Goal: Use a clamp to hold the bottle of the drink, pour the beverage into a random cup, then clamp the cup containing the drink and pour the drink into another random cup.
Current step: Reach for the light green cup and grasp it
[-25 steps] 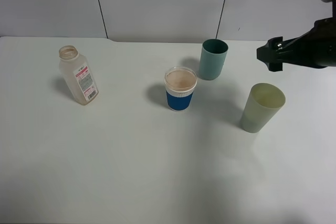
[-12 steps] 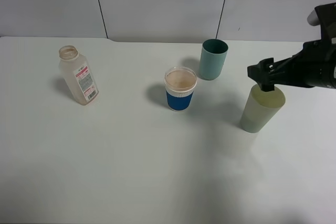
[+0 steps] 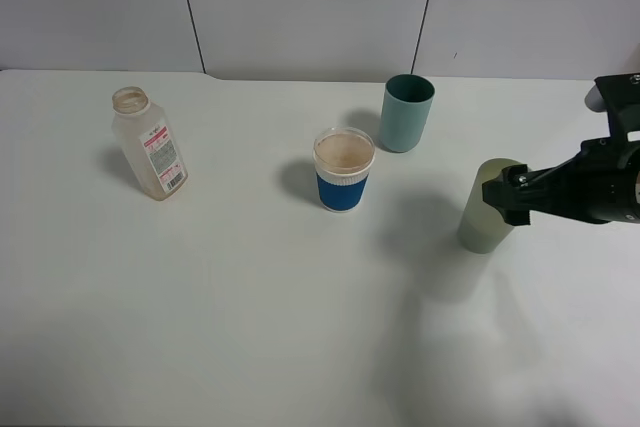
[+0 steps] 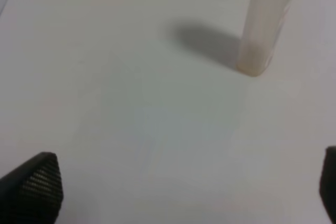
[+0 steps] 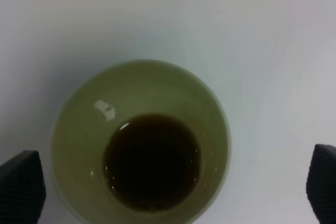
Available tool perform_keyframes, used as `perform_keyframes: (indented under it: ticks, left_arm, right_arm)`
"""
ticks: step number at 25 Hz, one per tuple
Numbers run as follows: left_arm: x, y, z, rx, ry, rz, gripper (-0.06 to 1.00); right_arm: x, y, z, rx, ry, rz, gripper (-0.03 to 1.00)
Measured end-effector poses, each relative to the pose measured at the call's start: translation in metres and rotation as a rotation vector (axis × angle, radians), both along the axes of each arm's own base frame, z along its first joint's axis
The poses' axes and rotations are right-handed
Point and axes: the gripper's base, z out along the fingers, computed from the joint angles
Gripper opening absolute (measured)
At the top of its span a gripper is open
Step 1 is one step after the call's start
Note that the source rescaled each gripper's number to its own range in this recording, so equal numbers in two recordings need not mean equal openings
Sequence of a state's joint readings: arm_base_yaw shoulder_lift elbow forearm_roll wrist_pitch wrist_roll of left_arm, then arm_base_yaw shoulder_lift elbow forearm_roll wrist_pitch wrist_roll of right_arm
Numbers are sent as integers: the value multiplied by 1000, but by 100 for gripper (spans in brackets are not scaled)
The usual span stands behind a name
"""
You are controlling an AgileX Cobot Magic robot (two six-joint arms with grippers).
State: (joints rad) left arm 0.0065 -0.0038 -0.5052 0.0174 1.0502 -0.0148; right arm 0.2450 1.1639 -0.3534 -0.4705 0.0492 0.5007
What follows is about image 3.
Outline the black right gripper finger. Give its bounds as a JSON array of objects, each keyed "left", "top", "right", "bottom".
[{"left": 482, "top": 164, "right": 530, "bottom": 225}]

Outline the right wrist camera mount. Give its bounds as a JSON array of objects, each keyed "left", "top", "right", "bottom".
[{"left": 585, "top": 72, "right": 639, "bottom": 169}]

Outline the clear plastic drink bottle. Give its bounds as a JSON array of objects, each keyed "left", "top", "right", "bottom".
[{"left": 112, "top": 86, "right": 188, "bottom": 201}]

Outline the blue sleeved paper cup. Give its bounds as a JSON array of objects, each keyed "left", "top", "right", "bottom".
[{"left": 312, "top": 127, "right": 376, "bottom": 212}]

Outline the teal plastic cup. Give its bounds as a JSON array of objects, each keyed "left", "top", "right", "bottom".
[{"left": 378, "top": 74, "right": 435, "bottom": 153}]

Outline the pale green plastic cup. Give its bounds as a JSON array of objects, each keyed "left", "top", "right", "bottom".
[{"left": 457, "top": 158, "right": 520, "bottom": 254}]

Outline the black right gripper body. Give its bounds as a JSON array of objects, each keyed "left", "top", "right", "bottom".
[{"left": 519, "top": 137, "right": 639, "bottom": 224}]

